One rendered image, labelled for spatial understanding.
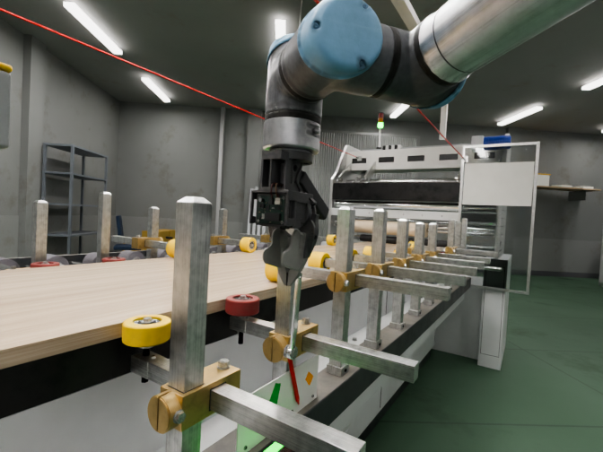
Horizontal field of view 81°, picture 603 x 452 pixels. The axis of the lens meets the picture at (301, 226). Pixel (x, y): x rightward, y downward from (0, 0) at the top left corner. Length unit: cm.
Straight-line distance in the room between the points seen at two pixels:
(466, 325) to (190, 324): 300
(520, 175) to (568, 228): 756
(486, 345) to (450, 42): 294
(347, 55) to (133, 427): 73
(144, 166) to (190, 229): 830
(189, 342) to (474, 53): 50
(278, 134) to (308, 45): 14
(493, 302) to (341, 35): 288
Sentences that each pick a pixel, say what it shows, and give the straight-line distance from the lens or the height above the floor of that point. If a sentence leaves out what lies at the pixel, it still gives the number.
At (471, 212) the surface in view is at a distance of 314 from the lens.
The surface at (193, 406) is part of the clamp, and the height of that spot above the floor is 83.
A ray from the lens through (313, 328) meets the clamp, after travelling 80.
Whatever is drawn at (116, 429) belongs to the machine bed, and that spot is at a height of 70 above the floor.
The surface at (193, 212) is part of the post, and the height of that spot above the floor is 110.
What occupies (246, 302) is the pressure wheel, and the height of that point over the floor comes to 90.
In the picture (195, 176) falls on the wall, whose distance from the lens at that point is 844.
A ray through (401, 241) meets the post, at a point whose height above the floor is 103.
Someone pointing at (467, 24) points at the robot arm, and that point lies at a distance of 46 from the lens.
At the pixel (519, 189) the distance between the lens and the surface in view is 312.
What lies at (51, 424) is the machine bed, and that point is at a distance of 74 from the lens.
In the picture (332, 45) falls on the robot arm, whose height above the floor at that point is 130.
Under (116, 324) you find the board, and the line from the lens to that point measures 73.
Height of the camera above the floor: 111
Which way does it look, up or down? 2 degrees down
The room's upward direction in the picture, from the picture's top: 3 degrees clockwise
